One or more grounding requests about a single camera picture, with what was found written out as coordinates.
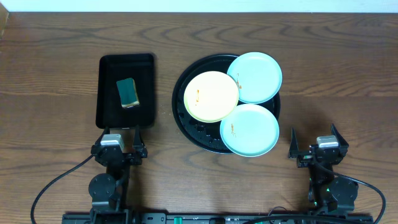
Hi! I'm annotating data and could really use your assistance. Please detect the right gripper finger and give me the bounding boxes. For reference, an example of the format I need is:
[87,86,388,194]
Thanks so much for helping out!
[289,128,299,152]
[331,124,349,147]

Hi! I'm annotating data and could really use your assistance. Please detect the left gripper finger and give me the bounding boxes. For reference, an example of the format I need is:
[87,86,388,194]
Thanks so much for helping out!
[93,127,110,146]
[132,126,144,151]

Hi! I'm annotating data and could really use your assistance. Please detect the green yellow sponge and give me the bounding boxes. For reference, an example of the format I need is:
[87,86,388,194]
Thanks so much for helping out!
[116,78,140,108]

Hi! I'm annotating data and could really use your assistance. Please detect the light blue plate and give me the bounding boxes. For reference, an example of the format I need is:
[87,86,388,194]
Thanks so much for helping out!
[220,104,280,157]
[227,52,283,104]

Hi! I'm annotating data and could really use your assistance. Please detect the yellow plate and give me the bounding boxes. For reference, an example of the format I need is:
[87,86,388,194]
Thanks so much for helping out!
[183,71,239,123]

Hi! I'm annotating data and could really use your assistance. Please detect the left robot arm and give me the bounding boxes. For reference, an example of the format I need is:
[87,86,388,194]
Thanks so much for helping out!
[88,126,147,223]

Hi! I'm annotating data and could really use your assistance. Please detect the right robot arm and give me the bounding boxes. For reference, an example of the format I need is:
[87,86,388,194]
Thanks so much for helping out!
[289,126,359,216]

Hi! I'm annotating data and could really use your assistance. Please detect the black rectangular tray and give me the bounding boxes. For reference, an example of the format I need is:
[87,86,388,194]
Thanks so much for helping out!
[96,54,155,129]

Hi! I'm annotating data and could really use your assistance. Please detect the round black tray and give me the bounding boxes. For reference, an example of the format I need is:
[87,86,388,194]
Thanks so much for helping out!
[172,54,280,154]

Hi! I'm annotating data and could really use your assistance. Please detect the left black cable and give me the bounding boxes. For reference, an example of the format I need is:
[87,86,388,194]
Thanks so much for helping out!
[30,154,95,224]

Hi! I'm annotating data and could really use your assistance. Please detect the black cable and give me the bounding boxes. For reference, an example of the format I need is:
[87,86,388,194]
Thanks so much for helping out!
[242,161,387,224]
[30,154,95,224]

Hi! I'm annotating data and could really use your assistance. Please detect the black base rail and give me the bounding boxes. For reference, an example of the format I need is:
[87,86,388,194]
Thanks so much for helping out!
[61,212,374,224]

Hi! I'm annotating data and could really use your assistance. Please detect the right black cable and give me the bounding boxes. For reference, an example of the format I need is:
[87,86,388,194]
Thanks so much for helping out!
[242,161,387,224]

